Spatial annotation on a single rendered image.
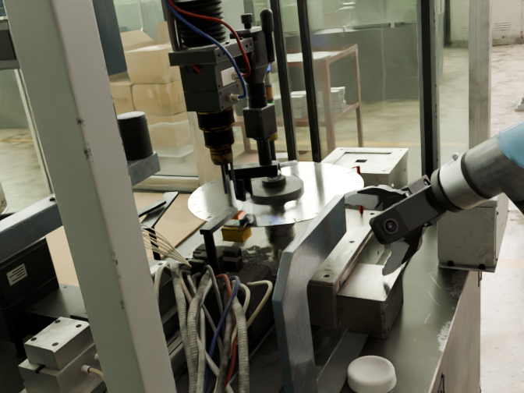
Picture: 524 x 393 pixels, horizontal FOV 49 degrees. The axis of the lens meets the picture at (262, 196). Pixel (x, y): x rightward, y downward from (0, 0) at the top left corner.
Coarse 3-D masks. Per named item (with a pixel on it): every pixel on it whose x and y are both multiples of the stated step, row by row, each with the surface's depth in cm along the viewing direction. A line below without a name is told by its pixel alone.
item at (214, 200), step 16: (304, 176) 114; (320, 176) 113; (336, 176) 112; (352, 176) 111; (208, 192) 113; (224, 192) 112; (304, 192) 106; (320, 192) 105; (336, 192) 104; (192, 208) 105; (208, 208) 104; (224, 208) 103; (240, 208) 102; (256, 208) 101; (272, 208) 100; (288, 208) 100; (304, 208) 99; (320, 208) 98; (240, 224) 96; (256, 224) 95; (272, 224) 94; (288, 224) 94
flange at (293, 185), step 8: (288, 176) 112; (256, 184) 110; (264, 184) 107; (272, 184) 106; (280, 184) 107; (288, 184) 108; (296, 184) 107; (256, 192) 106; (264, 192) 106; (272, 192) 105; (280, 192) 105; (288, 192) 104; (296, 192) 105; (264, 200) 104
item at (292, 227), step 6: (264, 228) 111; (270, 228) 109; (276, 228) 109; (282, 228) 109; (288, 228) 109; (294, 228) 111; (270, 234) 110; (276, 234) 109; (282, 234) 109; (288, 234) 109; (294, 234) 111; (270, 240) 110; (276, 240) 110; (282, 240) 110; (288, 240) 110
